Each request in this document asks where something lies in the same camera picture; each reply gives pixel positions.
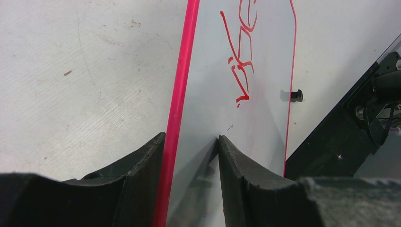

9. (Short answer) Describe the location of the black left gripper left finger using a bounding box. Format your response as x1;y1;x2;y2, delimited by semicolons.
0;132;166;227

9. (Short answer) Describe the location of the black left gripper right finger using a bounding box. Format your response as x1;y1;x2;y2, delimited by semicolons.
218;136;401;227

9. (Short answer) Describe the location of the pink-framed whiteboard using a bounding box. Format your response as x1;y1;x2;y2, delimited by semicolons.
153;0;297;227

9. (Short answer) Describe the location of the black whiteboard clip right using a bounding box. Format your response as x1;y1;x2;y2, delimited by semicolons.
290;89;303;102

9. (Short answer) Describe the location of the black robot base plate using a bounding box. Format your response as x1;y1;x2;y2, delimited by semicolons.
284;52;401;180

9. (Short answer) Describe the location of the aluminium table edge frame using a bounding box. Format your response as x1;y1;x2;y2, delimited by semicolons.
376;34;401;63

